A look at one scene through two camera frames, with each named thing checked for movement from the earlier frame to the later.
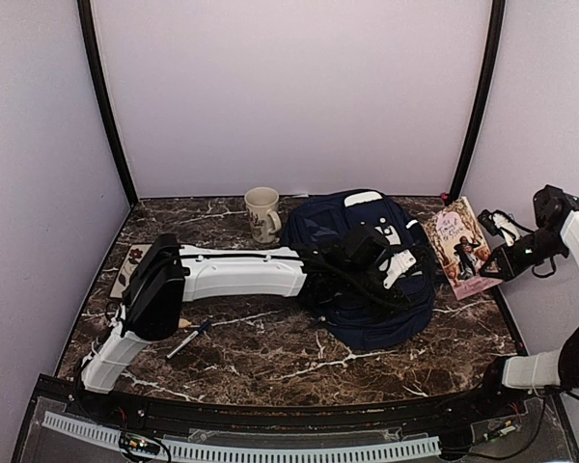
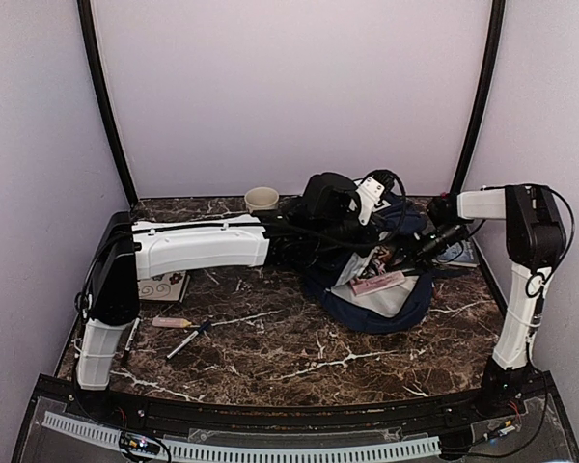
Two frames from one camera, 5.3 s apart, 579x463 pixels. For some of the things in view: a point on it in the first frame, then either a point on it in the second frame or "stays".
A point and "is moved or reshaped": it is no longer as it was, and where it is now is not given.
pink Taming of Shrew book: [460, 248] is moved or reshaped
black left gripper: [398, 294] to [376, 231]
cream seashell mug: [261, 205] stays
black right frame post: [494, 63] stays
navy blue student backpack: [367, 268] is moved or reshaped
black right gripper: [510, 270] to [416, 254]
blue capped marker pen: [203, 328] stays
